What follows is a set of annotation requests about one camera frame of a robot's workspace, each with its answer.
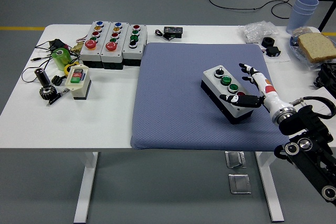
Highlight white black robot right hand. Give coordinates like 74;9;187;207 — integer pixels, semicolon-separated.
219;62;289;121

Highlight stack of pale blue cups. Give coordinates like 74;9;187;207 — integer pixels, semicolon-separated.
286;0;320;35

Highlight black power adapter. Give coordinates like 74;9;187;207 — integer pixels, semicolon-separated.
49;39;69;51

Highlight blue-grey padded mat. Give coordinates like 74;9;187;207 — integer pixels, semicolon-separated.
130;41;289;153

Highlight black ring part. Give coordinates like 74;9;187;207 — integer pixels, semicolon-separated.
261;37;275;48

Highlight black servo motor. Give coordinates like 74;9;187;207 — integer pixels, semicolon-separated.
262;46;281;58

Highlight small black toothed part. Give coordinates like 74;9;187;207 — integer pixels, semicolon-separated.
51;75;66;87

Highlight grey five-button control box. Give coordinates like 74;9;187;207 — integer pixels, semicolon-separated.
100;21;130;70
79;20;111;69

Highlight cream switch box green red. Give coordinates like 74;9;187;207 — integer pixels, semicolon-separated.
65;63;92;101

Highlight brass fitting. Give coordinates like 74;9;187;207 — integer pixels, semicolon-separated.
71;42;85;53

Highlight bread slice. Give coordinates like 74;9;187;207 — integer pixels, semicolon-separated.
297;33;336;63

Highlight thin black cable loop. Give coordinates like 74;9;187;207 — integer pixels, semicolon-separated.
20;55;57;83

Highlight clear plastic bag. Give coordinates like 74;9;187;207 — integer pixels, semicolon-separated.
238;20;279;44

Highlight white table leg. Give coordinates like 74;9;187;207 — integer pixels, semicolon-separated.
255;152;285;222
73;152;99;223

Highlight thin black meter cable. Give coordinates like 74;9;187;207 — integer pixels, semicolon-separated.
154;28;174;41

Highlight metal floor plate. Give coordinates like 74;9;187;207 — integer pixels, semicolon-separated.
225;151;247;169
227;173;252;195

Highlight black metal cylinder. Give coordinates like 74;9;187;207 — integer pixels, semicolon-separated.
34;68;51;87

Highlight black bevel gear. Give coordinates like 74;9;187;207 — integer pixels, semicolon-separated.
39;85;58;101

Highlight black digital meter module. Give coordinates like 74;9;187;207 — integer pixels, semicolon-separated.
163;26;184;39

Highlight black mechanical part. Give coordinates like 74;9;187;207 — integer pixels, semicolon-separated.
313;62;336;91

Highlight yellow tape roll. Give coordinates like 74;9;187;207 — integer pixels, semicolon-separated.
64;61;80;75

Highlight grey four-button box with selector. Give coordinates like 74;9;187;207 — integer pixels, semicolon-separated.
201;65;255;125

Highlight metal frame stand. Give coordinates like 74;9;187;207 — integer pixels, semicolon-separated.
299;0;336;32

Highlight black silver probe pen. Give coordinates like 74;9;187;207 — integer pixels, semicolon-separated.
46;87;71;108

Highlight green translucent tape roll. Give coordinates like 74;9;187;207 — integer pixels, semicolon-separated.
51;47;72;72

